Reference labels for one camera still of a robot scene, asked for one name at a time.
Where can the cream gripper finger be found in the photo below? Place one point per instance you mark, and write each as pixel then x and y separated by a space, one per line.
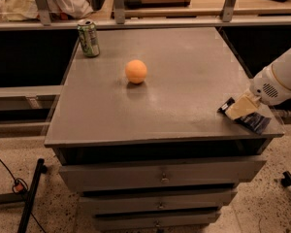
pixel 246 104

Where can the dark blue rxbar wrapper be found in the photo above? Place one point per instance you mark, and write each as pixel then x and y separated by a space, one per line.
pixel 255 122

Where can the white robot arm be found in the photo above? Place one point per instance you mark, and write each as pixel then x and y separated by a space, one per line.
pixel 271 86

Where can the grey top drawer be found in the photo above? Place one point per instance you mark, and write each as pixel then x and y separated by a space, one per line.
pixel 161 173

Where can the grey drawer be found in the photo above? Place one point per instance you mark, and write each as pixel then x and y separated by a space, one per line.
pixel 158 201
pixel 155 220
pixel 161 173

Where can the grey middle drawer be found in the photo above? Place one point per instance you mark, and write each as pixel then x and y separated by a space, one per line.
pixel 158 201

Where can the grey drawer cabinet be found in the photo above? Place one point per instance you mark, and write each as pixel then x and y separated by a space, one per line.
pixel 102 118

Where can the orange fruit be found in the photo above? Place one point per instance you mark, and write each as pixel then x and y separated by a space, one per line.
pixel 135 71

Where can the grey bottom drawer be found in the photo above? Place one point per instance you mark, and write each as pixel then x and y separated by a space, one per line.
pixel 155 220

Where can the green soda can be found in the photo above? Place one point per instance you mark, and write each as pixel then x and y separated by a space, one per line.
pixel 88 38

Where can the black stand leg left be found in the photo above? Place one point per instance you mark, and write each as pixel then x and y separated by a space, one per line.
pixel 40 169

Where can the white cloth bundle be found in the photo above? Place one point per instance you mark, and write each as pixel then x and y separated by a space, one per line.
pixel 19 10

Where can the grey metal rail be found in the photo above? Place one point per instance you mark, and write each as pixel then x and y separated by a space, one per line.
pixel 180 22

